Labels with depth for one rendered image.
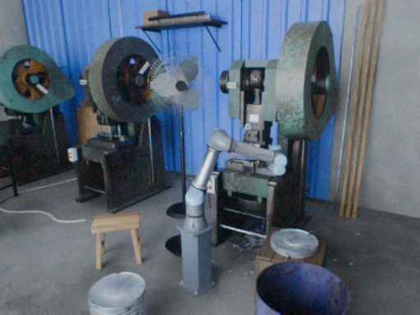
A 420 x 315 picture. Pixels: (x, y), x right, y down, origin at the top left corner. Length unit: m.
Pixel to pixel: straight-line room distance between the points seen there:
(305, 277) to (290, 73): 1.17
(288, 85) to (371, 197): 2.02
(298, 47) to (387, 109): 1.64
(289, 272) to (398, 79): 2.29
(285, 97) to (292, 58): 0.23
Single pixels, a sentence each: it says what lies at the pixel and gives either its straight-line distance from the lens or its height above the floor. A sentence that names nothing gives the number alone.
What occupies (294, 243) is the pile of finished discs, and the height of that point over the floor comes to 0.39.
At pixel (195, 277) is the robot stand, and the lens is 2.26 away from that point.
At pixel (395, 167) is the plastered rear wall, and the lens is 3.66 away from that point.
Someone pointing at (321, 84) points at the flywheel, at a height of 1.33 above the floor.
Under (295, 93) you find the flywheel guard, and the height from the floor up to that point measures 1.29.
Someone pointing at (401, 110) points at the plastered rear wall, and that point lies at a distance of 3.55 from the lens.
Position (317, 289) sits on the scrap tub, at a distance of 1.86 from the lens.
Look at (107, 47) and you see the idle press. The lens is 3.19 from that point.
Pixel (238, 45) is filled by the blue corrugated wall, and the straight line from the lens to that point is 3.94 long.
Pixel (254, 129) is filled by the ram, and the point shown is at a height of 0.98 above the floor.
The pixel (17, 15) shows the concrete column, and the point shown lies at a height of 2.34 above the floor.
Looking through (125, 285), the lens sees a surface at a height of 0.32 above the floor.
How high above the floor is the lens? 1.44
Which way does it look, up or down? 16 degrees down
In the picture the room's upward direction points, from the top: 1 degrees counter-clockwise
